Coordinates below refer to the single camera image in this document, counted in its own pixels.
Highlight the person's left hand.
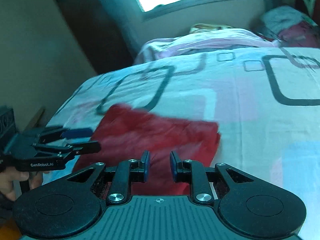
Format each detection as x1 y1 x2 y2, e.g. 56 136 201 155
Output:
1 167 43 201

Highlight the red puffer jacket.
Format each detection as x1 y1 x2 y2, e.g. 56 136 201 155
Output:
73 104 220 196

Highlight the pink crumpled blanket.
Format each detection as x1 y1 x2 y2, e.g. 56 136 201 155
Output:
134 28 280 65

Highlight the dark wooden wardrobe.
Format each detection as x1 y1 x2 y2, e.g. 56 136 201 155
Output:
55 0 137 74

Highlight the colourful patterned pillow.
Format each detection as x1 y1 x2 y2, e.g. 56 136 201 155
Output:
189 23 233 34

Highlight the folded grey pink bedding pile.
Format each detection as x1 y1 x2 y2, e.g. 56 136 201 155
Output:
255 5 319 48

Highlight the patterned white bed cover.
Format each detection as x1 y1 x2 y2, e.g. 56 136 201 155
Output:
50 48 319 239

